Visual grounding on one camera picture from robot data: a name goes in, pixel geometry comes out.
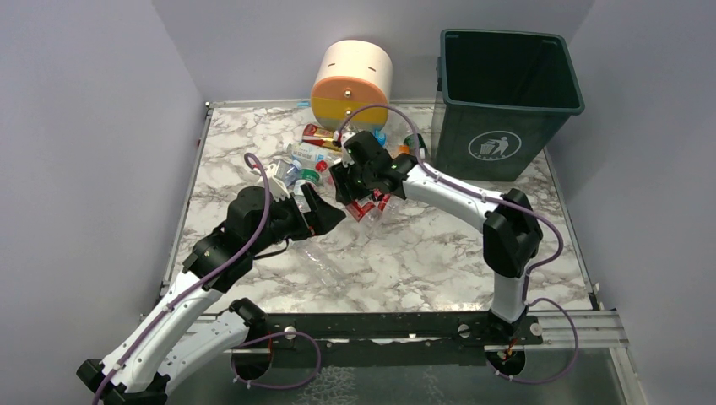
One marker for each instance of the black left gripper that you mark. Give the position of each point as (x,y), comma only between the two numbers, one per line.
(308,217)

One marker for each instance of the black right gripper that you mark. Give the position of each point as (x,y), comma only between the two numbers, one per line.
(351,182)

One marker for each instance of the red label small bottle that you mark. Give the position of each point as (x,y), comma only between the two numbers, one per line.
(364,211)

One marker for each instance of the blue red label bottle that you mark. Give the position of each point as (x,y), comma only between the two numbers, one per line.
(386,203)

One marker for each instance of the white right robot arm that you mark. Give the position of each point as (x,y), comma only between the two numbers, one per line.
(510,234)

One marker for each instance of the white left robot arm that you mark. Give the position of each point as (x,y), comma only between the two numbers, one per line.
(152,361)

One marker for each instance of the green label bottle by bin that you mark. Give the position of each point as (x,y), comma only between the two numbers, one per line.
(416,144)

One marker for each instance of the dark green plastic bin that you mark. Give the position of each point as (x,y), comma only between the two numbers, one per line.
(501,97)

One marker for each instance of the clear bottle on table front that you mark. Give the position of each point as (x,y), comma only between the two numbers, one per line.
(314,261)

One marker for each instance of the blue label clear bottle left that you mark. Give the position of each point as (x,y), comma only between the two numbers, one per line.
(285,171)

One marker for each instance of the white label long bottle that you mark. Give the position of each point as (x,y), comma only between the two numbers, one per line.
(308,152)

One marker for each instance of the blue cap clear bottle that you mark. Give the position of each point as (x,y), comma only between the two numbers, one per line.
(381,137)

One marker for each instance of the red gold label bottle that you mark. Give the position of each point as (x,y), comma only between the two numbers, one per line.
(320,137)

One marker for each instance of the orange label clear bottle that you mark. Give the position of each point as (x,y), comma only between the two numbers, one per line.
(403,149)

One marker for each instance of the cream orange round drawer box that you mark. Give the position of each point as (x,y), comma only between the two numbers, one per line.
(353,73)

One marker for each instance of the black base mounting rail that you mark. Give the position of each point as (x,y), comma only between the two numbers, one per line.
(383,339)

